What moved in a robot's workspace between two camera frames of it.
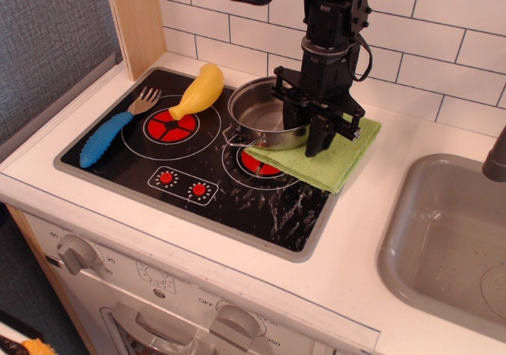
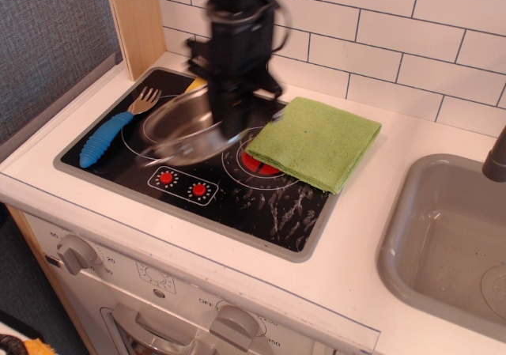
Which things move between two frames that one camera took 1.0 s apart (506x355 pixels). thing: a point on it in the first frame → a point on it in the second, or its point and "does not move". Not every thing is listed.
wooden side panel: (135, 7) does not move
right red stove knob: (199, 190) does not move
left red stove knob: (166, 178) does not move
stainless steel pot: (256, 111) → (183, 130)
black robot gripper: (325, 88) → (239, 50)
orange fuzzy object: (37, 347) does not move
